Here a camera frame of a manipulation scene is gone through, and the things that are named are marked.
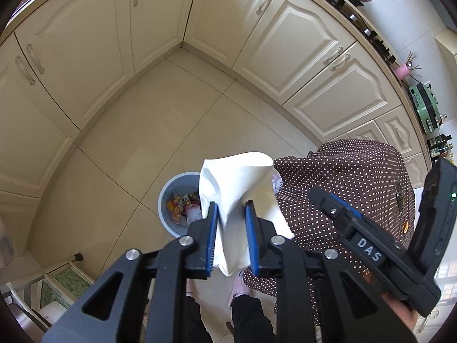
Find lower cream cabinets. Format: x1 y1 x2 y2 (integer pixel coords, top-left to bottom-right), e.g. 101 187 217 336
0 0 435 258

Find black trouser left leg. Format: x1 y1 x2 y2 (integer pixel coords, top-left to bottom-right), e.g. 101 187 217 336
186 295 213 343

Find pink slipper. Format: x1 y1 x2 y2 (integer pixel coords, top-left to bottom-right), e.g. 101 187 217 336
228 271 255 308
186 279 195 296

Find magenta yellow snack wrapper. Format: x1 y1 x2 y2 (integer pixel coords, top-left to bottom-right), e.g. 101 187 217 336
166 192 201 225

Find pink utensil holder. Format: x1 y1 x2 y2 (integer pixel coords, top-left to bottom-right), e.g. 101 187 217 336
394 63 410 81

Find light blue trash bin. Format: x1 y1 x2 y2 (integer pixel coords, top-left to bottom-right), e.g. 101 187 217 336
157 172 202 238

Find black gas stove top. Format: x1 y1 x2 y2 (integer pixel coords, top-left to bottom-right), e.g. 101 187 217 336
325 0 399 69

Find black trouser right leg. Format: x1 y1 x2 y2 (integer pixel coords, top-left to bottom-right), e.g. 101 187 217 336
231 294 276 343

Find dark oil bottle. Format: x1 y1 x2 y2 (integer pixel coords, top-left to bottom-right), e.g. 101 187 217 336
427 134 452 158

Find white paper bag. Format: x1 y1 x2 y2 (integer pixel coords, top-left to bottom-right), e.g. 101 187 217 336
198 152 294 277

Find translucent plastic bag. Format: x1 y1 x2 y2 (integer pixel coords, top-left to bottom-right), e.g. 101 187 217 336
185 204 202 225

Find green electric cooker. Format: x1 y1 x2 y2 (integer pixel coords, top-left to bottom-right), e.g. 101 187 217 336
408 82 442 134

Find black trouser leg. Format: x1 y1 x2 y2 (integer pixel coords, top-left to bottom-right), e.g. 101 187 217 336
231 294 276 343
186 295 213 343

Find pink left slipper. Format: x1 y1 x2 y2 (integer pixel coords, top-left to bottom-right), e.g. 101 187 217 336
186 279 195 296

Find pink right slipper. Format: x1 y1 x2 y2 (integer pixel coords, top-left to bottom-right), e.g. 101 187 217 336
228 271 255 308

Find brown polka dot tablecloth table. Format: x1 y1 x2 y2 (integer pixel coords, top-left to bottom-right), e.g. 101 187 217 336
242 139 417 326

